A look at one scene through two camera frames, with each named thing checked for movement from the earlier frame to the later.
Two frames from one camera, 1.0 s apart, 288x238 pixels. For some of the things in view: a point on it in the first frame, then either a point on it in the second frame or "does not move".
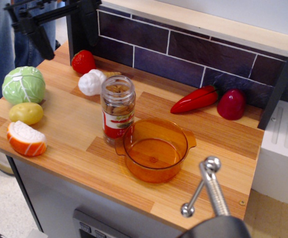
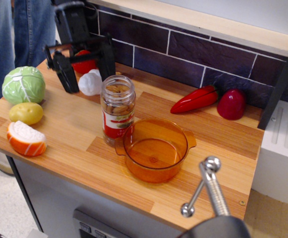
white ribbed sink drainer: [278, 171] does not move
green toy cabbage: [23, 85] does not move
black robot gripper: [84, 19] → [72, 20]
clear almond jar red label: [118, 102] does not move
